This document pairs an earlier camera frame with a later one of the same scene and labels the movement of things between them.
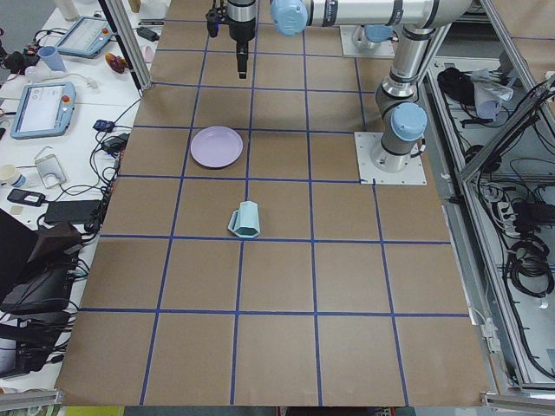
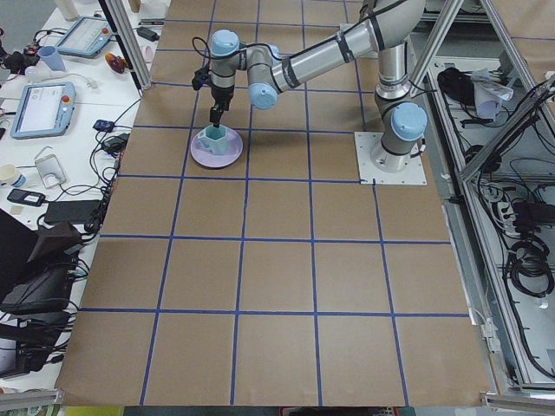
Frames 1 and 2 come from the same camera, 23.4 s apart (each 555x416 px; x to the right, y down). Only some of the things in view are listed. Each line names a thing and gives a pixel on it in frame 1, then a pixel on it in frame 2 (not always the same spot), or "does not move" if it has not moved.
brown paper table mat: [238, 262] does not move
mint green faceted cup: [244, 223] → [214, 139]
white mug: [148, 55] does not move
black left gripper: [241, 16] → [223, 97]
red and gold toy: [116, 62] does not move
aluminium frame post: [124, 27] does not move
